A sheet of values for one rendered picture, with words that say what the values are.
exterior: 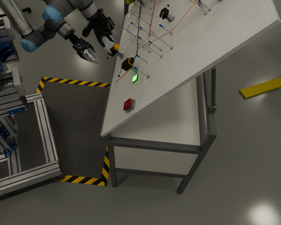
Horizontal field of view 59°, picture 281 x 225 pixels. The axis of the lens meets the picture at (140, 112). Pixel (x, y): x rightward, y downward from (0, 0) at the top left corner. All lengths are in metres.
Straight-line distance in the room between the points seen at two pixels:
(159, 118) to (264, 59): 2.27
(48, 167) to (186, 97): 1.20
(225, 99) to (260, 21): 2.04
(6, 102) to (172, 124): 0.97
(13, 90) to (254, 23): 1.16
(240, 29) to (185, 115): 0.82
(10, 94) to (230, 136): 2.00
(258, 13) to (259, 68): 2.51
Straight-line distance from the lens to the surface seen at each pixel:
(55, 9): 1.17
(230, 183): 2.44
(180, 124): 1.61
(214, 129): 1.40
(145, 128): 1.56
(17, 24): 1.43
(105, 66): 3.05
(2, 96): 1.51
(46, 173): 2.13
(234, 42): 0.96
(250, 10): 1.01
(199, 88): 1.83
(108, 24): 1.25
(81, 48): 1.40
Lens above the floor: 2.12
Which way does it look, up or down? 55 degrees down
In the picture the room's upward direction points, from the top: 5 degrees clockwise
